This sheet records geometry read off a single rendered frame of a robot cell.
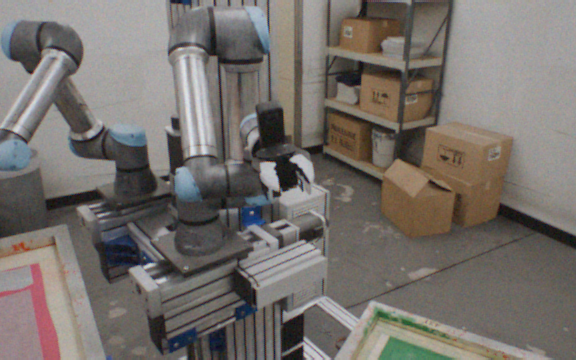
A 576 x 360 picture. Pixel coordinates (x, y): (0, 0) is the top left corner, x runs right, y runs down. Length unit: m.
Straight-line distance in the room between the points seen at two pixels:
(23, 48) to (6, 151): 0.38
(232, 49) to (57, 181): 3.77
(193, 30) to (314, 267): 0.76
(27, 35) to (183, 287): 0.82
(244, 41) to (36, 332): 0.86
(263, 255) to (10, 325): 0.68
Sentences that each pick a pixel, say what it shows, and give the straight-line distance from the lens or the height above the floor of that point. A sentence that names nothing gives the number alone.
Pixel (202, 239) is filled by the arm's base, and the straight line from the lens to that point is 1.34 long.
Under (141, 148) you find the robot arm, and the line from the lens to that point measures 1.74.
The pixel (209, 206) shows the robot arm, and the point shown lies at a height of 1.40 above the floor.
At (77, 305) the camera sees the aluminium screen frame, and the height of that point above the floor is 1.22.
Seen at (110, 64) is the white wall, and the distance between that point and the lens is 4.64.
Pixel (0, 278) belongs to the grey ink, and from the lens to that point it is 1.49.
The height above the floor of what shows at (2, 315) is 1.20.
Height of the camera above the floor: 1.97
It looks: 23 degrees down
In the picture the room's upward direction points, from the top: straight up
